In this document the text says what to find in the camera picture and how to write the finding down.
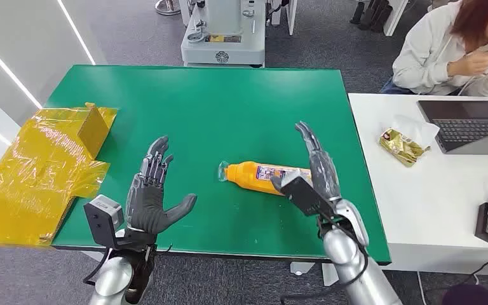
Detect dark grey laptop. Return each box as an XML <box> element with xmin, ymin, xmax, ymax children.
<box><xmin>417</xmin><ymin>99</ymin><xmax>488</xmax><ymax>156</ymax></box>

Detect chrome chair base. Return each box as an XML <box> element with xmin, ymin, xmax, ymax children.
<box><xmin>155</xmin><ymin>0</ymin><xmax>182</xmax><ymax>17</ymax></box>

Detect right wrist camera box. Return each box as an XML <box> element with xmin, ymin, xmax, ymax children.
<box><xmin>280</xmin><ymin>170</ymin><xmax>336</xmax><ymax>220</ymax></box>

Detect white furniture panel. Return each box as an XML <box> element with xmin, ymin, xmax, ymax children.
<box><xmin>383</xmin><ymin>0</ymin><xmax>409</xmax><ymax>37</ymax></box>

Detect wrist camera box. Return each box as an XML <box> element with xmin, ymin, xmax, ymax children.
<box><xmin>280</xmin><ymin>170</ymin><xmax>336</xmax><ymax>220</ymax></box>
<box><xmin>83</xmin><ymin>194</ymin><xmax>125</xmax><ymax>250</ymax></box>

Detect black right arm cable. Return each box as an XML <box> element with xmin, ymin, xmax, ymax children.
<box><xmin>280</xmin><ymin>219</ymin><xmax>370</xmax><ymax>305</ymax></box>

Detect gold snack packet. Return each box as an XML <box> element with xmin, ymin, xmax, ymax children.
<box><xmin>379</xmin><ymin>128</ymin><xmax>431</xmax><ymax>168</ymax></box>

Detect green table mat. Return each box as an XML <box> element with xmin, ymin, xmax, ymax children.
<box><xmin>44</xmin><ymin>64</ymin><xmax>392</xmax><ymax>266</ymax></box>

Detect white tissue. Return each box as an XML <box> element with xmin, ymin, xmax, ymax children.
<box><xmin>391</xmin><ymin>114</ymin><xmax>440</xmax><ymax>148</ymax></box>

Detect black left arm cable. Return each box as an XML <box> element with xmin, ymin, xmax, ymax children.
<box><xmin>83</xmin><ymin>247</ymin><xmax>111</xmax><ymax>287</ymax></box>

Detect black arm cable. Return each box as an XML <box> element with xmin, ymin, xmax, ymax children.
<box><xmin>83</xmin><ymin>247</ymin><xmax>111</xmax><ymax>287</ymax></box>
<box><xmin>280</xmin><ymin>219</ymin><xmax>370</xmax><ymax>305</ymax></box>

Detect person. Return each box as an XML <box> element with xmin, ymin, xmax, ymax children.
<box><xmin>440</xmin><ymin>283</ymin><xmax>488</xmax><ymax>305</ymax></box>
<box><xmin>381</xmin><ymin>0</ymin><xmax>488</xmax><ymax>98</ymax></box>

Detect yellow film-wrapped cardboard box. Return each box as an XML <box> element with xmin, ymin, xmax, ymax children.
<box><xmin>0</xmin><ymin>102</ymin><xmax>119</xmax><ymax>248</ymax></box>

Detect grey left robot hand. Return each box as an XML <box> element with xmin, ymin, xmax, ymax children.
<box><xmin>125</xmin><ymin>135</ymin><xmax>198</xmax><ymax>235</ymax></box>

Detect black boots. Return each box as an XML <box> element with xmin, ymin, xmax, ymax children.
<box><xmin>349</xmin><ymin>0</ymin><xmax>394</xmax><ymax>34</ymax></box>

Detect white desk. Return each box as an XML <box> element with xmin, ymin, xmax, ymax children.
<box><xmin>348</xmin><ymin>93</ymin><xmax>488</xmax><ymax>276</ymax></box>

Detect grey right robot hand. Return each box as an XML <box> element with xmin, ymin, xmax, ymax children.
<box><xmin>270</xmin><ymin>121</ymin><xmax>342</xmax><ymax>203</ymax></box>

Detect person's right hand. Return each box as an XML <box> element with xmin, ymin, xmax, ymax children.
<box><xmin>447</xmin><ymin>50</ymin><xmax>488</xmax><ymax>78</ymax></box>

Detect white table foot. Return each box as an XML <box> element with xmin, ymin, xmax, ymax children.
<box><xmin>290</xmin><ymin>261</ymin><xmax>316</xmax><ymax>276</ymax></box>

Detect orange plastic bottle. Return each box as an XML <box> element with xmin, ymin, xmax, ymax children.
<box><xmin>217</xmin><ymin>160</ymin><xmax>315</xmax><ymax>197</ymax></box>

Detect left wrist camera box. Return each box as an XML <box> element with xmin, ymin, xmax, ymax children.
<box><xmin>83</xmin><ymin>194</ymin><xmax>125</xmax><ymax>250</ymax></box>

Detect black adapter mains cord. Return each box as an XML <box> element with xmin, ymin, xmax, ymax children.
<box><xmin>458</xmin><ymin>246</ymin><xmax>488</xmax><ymax>287</ymax></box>

